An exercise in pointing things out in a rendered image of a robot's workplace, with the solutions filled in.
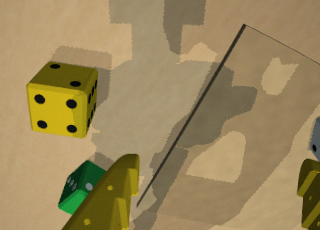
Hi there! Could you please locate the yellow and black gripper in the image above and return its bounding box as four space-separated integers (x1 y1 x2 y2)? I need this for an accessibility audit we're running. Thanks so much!
61 154 320 230

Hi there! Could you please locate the green die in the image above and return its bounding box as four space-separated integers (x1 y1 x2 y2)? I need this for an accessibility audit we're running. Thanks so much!
58 160 106 215

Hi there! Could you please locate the yellow die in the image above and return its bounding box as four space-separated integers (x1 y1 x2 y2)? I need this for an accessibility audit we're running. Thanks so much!
26 61 98 138

